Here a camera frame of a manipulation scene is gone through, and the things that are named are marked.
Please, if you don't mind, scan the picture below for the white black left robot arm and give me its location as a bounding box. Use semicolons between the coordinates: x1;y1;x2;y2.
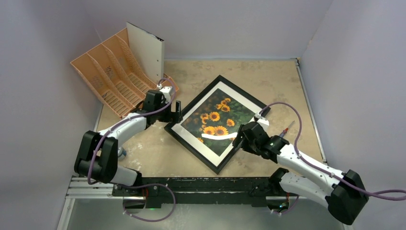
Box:
74;87;183;196

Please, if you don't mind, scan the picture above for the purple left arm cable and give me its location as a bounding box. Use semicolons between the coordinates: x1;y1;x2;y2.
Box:
87;78;177;223

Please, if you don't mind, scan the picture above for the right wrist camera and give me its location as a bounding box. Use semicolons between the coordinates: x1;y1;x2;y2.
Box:
254;113;270;130

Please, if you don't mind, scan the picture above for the blue patterned tape roll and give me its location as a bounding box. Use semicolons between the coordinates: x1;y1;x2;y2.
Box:
118;147;126;161

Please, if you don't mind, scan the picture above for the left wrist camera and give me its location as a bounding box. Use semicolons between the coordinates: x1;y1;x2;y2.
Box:
157;84;176;103

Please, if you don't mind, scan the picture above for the white binder board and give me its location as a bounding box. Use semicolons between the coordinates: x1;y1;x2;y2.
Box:
126;22;165;83

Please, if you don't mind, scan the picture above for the peach plastic file organizer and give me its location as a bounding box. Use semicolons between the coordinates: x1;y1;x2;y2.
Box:
70;27;180;119

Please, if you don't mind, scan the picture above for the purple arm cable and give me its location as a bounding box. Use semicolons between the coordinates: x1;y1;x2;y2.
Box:
87;78;177;223
258;101;406;216

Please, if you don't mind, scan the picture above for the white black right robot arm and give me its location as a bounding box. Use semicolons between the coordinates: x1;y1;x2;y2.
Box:
233;122;369;225

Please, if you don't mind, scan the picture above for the black sunflower photo frame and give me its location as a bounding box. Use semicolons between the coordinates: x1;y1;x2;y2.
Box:
165;75;266;174

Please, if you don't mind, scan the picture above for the aluminium rail frame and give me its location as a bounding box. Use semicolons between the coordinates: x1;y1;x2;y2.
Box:
57;58;354;230

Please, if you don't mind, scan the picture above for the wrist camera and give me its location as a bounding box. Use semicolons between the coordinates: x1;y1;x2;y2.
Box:
157;84;176;103
254;113;270;130

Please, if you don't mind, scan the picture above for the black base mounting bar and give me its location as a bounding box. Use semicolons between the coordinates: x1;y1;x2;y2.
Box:
113;177;287;208

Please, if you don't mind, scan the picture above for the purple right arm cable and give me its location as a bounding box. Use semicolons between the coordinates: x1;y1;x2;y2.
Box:
258;101;406;216

